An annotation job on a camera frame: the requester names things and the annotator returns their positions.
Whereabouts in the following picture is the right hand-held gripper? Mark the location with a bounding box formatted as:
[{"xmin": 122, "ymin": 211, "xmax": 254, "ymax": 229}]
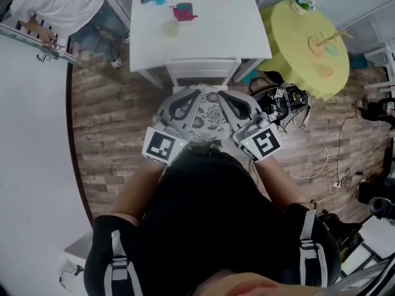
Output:
[{"xmin": 217, "ymin": 88, "xmax": 282, "ymax": 163}]

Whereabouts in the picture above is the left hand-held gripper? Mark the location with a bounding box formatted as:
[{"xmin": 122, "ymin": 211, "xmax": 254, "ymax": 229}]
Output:
[{"xmin": 141, "ymin": 88, "xmax": 204, "ymax": 167}]

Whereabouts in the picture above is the black-and-white floral fabric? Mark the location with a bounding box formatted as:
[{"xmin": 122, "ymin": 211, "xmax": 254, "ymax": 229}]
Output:
[{"xmin": 172, "ymin": 83, "xmax": 231, "ymax": 144}]

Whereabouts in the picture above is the person's right forearm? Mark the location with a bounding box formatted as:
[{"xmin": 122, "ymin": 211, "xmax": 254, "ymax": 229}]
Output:
[{"xmin": 256, "ymin": 157, "xmax": 309, "ymax": 210}]

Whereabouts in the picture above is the person's left forearm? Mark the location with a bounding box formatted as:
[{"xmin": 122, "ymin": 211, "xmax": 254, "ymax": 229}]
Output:
[{"xmin": 110, "ymin": 158, "xmax": 169, "ymax": 224}]

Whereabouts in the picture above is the white desk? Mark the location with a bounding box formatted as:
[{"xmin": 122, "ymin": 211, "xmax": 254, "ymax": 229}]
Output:
[{"xmin": 129, "ymin": 0, "xmax": 273, "ymax": 89}]

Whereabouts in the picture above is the translucent yellowish cup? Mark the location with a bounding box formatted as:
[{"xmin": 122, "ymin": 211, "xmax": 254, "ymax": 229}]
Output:
[{"xmin": 162, "ymin": 18, "xmax": 180, "ymax": 39}]

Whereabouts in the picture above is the round table with yellow cloth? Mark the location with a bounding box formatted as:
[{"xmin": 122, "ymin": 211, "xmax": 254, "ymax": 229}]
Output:
[{"xmin": 257, "ymin": 0, "xmax": 351, "ymax": 102}]

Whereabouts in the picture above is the magenta cloth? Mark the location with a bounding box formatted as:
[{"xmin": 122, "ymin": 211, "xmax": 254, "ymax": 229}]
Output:
[{"xmin": 170, "ymin": 4, "xmax": 199, "ymax": 23}]

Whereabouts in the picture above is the person's body in black clothing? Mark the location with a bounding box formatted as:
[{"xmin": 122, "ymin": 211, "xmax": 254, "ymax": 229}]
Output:
[{"xmin": 83, "ymin": 148, "xmax": 342, "ymax": 296}]

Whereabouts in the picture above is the grey flat pad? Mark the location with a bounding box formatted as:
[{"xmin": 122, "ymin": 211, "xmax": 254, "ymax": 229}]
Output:
[{"xmin": 175, "ymin": 1, "xmax": 195, "ymax": 14}]

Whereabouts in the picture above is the wooden peg stand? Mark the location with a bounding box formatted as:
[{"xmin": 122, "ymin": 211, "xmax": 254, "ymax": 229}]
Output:
[{"xmin": 307, "ymin": 28, "xmax": 353, "ymax": 56}]

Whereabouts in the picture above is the small potted plant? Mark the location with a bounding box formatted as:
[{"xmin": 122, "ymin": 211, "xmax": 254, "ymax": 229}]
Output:
[{"xmin": 289, "ymin": 0, "xmax": 316, "ymax": 12}]

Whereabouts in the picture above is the black machine base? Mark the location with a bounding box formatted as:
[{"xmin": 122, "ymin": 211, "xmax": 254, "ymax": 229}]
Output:
[{"xmin": 357, "ymin": 179, "xmax": 395, "ymax": 222}]

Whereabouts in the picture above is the white side table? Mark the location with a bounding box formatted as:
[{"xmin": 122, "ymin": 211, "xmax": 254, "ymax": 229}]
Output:
[{"xmin": 63, "ymin": 229, "xmax": 95, "ymax": 262}]

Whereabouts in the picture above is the frosted glass door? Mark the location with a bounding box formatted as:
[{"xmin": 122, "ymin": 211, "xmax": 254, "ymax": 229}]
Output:
[{"xmin": 0, "ymin": 23, "xmax": 84, "ymax": 71}]

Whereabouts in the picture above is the beige strap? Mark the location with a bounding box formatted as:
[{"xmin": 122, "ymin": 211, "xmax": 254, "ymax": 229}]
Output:
[{"xmin": 293, "ymin": 102, "xmax": 311, "ymax": 132}]

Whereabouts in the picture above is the white cable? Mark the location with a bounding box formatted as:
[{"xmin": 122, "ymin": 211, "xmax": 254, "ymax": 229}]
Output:
[{"xmin": 291, "ymin": 136, "xmax": 390, "ymax": 194}]

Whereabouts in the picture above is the black cable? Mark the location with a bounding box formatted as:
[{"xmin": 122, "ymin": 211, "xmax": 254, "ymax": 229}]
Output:
[{"xmin": 337, "ymin": 115, "xmax": 362, "ymax": 185}]

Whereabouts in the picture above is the metal door handle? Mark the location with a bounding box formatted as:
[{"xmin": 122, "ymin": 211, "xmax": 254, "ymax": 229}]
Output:
[{"xmin": 36, "ymin": 43, "xmax": 67, "ymax": 63}]

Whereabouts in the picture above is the white frame furniture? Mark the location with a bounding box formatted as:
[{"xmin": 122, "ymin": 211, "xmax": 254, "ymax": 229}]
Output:
[{"xmin": 364, "ymin": 43, "xmax": 395, "ymax": 97}]

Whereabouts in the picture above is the grey harness strap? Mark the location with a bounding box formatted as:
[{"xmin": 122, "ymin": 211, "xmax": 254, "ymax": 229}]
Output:
[
  {"xmin": 103, "ymin": 229, "xmax": 144, "ymax": 296},
  {"xmin": 297, "ymin": 208, "xmax": 328, "ymax": 288}
]

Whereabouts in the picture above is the white shelf with black frame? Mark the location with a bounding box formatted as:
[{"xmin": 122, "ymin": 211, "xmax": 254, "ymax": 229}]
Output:
[{"xmin": 339, "ymin": 216, "xmax": 395, "ymax": 279}]

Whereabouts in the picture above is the black corded device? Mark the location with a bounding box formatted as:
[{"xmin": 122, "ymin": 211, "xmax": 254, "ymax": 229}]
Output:
[{"xmin": 58, "ymin": 263, "xmax": 85, "ymax": 286}]

